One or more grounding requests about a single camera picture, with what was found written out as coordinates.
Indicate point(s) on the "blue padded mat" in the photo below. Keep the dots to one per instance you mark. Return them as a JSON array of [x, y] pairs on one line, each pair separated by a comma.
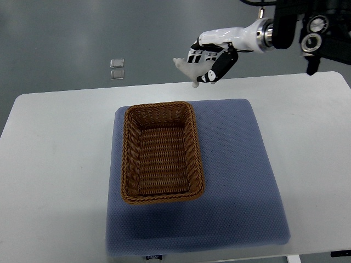
[[240, 207]]

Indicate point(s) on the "brown wicker basket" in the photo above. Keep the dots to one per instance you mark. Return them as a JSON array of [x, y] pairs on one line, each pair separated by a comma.
[[161, 157]]

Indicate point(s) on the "white bear figurine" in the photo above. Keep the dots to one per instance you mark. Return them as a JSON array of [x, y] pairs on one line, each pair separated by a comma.
[[193, 70]]

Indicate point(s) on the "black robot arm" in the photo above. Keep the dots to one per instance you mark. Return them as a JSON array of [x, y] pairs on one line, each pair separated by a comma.
[[325, 31]]

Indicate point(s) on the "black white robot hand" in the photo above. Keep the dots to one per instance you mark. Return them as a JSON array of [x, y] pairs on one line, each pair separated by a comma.
[[221, 47]]

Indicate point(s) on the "upper metal floor plate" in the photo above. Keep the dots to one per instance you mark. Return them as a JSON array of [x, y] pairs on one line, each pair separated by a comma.
[[117, 63]]

